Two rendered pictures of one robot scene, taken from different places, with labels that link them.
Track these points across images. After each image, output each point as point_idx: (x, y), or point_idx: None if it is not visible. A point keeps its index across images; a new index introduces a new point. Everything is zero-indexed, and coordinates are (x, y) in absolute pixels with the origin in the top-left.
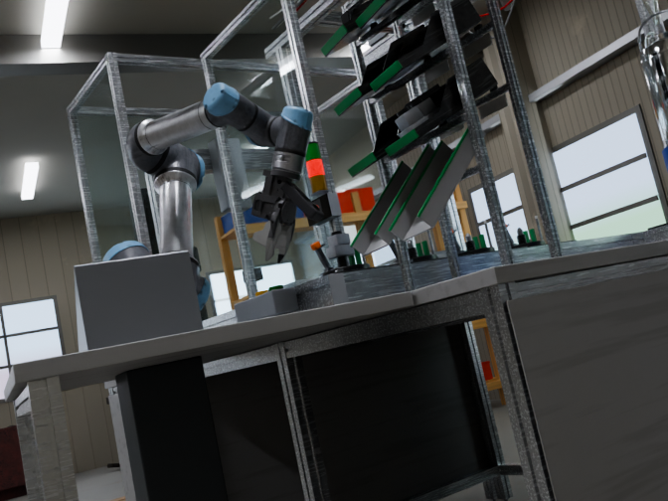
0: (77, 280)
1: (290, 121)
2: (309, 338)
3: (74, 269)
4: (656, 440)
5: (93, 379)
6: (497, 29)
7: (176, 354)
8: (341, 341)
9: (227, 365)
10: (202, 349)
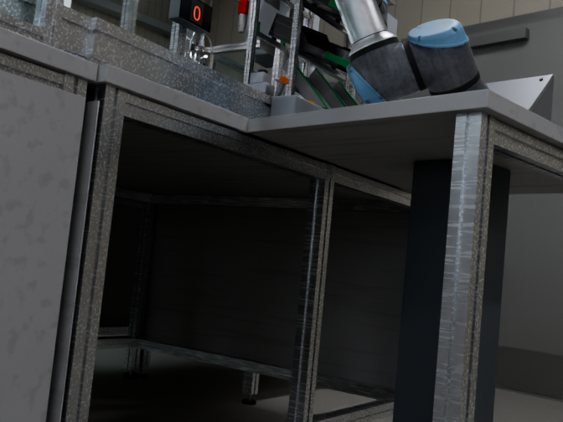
0: (552, 88)
1: (387, 13)
2: (356, 176)
3: (553, 77)
4: (350, 292)
5: (505, 159)
6: (312, 24)
7: (549, 189)
8: (375, 191)
9: (255, 149)
10: (531, 189)
